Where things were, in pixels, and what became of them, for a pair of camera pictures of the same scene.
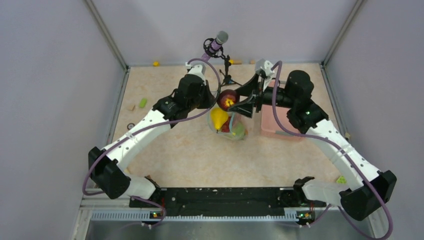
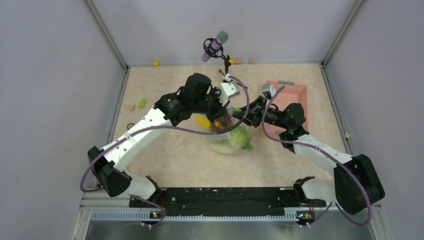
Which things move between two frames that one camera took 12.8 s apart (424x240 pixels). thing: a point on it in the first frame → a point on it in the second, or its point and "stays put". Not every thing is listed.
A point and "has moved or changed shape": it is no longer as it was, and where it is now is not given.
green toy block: x=143 y=102 stays put
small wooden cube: x=131 y=107 stays put
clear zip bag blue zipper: x=228 y=123 has moved or changed shape
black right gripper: x=250 y=87 → x=255 y=119
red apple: x=227 y=98 has moved or changed shape
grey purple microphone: x=221 y=37 stays put
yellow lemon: x=219 y=116 has moved or changed shape
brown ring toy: x=130 y=126 stays put
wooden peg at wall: x=235 y=62 stays put
